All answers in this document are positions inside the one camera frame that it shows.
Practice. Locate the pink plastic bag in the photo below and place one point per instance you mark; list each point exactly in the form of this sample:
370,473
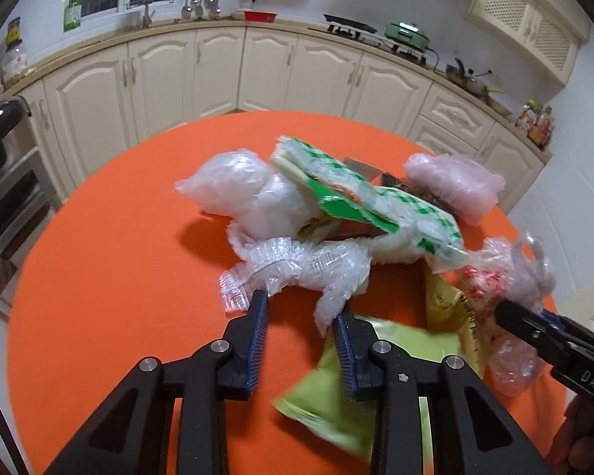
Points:
450,178

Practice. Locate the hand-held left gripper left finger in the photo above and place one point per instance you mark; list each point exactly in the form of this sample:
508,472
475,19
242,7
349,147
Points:
258,341

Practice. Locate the steel wok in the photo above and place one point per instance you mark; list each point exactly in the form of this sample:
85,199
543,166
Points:
468,81

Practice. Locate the steel faucet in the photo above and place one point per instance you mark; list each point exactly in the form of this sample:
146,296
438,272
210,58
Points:
147,15

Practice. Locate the yellow-green snack bag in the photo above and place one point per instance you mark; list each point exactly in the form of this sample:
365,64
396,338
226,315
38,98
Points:
321,401

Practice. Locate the black gas stove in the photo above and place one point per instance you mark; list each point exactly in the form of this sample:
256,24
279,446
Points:
351,27

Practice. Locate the clear crumpled plastic bag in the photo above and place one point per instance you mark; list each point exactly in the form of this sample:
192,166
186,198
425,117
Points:
227,183

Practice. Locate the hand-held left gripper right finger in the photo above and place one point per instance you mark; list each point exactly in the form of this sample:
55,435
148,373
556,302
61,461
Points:
344,351

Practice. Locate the clear bubble wrap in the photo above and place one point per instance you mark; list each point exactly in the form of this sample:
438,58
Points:
302,262

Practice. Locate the group of condiment bottles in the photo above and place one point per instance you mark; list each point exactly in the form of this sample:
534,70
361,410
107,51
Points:
537,121

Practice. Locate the person's right hand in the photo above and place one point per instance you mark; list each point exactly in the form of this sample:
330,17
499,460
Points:
584,435

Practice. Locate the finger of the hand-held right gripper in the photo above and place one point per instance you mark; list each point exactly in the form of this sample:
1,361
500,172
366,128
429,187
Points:
557,317
524,324

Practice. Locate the cream lower kitchen cabinets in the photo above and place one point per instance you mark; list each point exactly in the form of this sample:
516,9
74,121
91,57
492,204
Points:
218,69

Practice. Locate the dark foil wrapper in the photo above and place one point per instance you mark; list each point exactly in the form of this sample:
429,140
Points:
416,193

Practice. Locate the green checkered plastic package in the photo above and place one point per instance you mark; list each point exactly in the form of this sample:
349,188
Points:
406,227

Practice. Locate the clear plastic jar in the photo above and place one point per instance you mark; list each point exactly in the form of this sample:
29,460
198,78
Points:
15,64

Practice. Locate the green bottle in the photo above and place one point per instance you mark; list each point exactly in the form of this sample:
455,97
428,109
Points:
72,15

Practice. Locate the yellow packet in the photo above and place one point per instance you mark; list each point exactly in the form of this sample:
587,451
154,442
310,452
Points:
445,302

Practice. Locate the red basin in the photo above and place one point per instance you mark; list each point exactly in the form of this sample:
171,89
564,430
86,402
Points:
260,16

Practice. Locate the black rice cooker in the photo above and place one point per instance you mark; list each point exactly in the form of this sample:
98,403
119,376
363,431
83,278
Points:
0,133

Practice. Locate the red print plastic bag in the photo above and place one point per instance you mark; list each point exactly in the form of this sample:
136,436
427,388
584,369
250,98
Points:
485,282

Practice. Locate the steel shelf cart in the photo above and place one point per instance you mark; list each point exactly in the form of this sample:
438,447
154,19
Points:
10,227

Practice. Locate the green electric pot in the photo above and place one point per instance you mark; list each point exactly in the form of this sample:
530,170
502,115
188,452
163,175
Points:
408,34

